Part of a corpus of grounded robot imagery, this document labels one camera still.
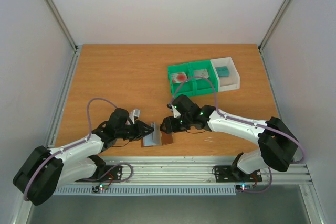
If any right controller board with leds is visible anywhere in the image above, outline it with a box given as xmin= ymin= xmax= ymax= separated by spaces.
xmin=236 ymin=184 xmax=255 ymax=191

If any brown leather card holder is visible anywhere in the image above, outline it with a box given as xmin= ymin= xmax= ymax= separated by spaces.
xmin=141 ymin=131 xmax=173 ymax=147

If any left controller board with leds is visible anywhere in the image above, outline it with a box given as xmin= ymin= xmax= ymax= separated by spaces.
xmin=91 ymin=185 xmax=109 ymax=193

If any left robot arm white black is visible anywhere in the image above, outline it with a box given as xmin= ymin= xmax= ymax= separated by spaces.
xmin=13 ymin=108 xmax=154 ymax=206

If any silver credit card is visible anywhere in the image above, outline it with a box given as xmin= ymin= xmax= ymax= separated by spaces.
xmin=142 ymin=123 xmax=161 ymax=147

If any red white card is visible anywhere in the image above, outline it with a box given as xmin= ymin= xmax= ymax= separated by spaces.
xmin=170 ymin=72 xmax=187 ymax=84

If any right aluminium upright profile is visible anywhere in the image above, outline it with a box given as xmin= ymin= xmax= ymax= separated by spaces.
xmin=258 ymin=0 xmax=309 ymax=51

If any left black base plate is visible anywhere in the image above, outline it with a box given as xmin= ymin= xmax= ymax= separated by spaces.
xmin=99 ymin=165 xmax=123 ymax=183

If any controller board with leds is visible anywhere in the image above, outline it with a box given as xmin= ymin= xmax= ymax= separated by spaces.
xmin=236 ymin=184 xmax=255 ymax=191
xmin=91 ymin=185 xmax=109 ymax=193

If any left aluminium upright profile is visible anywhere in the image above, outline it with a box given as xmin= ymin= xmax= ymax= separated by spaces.
xmin=30 ymin=0 xmax=79 ymax=51

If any aluminium front rail frame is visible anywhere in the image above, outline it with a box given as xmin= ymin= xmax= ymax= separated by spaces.
xmin=57 ymin=156 xmax=312 ymax=187

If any teal card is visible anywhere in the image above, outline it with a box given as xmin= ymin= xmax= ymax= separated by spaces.
xmin=215 ymin=66 xmax=229 ymax=78

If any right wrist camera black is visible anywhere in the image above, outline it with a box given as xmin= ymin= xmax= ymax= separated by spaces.
xmin=167 ymin=94 xmax=201 ymax=118

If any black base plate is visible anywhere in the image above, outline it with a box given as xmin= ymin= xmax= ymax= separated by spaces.
xmin=99 ymin=165 xmax=123 ymax=183
xmin=212 ymin=165 xmax=262 ymax=183

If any aluminium upright profile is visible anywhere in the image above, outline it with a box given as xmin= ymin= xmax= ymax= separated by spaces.
xmin=258 ymin=0 xmax=309 ymax=51
xmin=30 ymin=0 xmax=79 ymax=51

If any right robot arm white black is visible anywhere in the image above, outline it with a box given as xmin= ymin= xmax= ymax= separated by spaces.
xmin=160 ymin=105 xmax=298 ymax=182

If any white bin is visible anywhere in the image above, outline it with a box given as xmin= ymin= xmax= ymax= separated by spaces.
xmin=210 ymin=57 xmax=240 ymax=92

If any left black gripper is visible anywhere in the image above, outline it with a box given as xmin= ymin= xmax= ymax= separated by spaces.
xmin=117 ymin=121 xmax=154 ymax=142

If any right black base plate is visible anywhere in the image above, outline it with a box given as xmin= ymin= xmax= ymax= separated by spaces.
xmin=212 ymin=165 xmax=262 ymax=183

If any blue slotted cable duct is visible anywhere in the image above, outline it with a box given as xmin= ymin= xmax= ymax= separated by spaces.
xmin=54 ymin=185 xmax=236 ymax=196

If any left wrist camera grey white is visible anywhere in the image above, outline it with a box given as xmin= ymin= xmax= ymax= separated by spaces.
xmin=128 ymin=109 xmax=141 ymax=125

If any green double bin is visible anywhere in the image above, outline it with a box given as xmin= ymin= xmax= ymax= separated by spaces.
xmin=167 ymin=60 xmax=217 ymax=97

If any grey card in bin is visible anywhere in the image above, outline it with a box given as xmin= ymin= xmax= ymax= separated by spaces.
xmin=193 ymin=69 xmax=209 ymax=79

